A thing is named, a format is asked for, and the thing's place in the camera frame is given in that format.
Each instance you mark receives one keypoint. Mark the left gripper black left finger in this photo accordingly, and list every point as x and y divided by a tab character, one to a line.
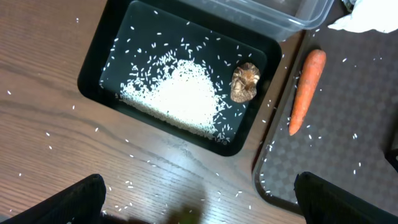
79	203

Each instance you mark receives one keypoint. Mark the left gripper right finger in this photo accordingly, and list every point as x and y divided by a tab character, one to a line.
323	202

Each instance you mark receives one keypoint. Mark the orange carrot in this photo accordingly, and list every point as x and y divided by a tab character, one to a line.
311	72

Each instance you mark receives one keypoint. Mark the brown cookie food scrap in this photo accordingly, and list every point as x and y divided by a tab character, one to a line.
244	83

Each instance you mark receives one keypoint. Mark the pile of white rice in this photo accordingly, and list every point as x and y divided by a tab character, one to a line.
182	95

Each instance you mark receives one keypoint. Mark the white paper napkin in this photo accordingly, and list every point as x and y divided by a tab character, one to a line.
379	15

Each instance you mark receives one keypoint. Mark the brown serving tray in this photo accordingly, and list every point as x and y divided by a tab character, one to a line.
350	124

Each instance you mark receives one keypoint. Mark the black plastic tray bin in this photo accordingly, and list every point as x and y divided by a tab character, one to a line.
135	39

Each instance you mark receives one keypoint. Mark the clear plastic bin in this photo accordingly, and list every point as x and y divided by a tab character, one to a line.
277	19

